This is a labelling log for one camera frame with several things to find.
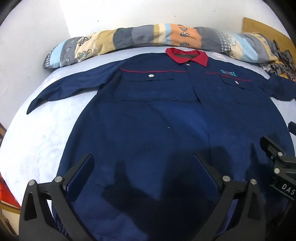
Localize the wooden headboard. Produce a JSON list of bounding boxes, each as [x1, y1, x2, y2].
[[242, 17, 295, 52]]

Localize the patchwork rolled quilt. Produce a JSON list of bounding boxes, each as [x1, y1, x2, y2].
[[43, 24, 278, 69]]

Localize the dark patterned cloth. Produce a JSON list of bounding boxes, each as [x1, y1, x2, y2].
[[259, 40, 295, 82]]

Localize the red object beside bed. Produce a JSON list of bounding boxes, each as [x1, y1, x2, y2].
[[0, 176, 21, 208]]

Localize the navy work jacket red collar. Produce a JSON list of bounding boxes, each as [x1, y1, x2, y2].
[[28, 48, 295, 240]]

